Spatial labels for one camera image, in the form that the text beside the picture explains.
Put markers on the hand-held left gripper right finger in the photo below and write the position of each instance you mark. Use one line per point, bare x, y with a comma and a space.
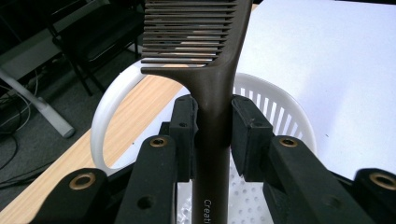
292, 174

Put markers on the white plastic basket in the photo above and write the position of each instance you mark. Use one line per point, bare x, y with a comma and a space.
264, 83

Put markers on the black folding chair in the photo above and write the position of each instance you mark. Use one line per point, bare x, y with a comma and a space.
93, 37

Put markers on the desk with white legs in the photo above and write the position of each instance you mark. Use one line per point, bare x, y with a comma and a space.
46, 112

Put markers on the dark brown comb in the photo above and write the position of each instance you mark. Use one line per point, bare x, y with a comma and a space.
214, 109

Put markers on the wooden table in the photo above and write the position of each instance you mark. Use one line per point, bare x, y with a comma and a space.
140, 102

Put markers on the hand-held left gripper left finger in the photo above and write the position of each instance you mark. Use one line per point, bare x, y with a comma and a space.
155, 174

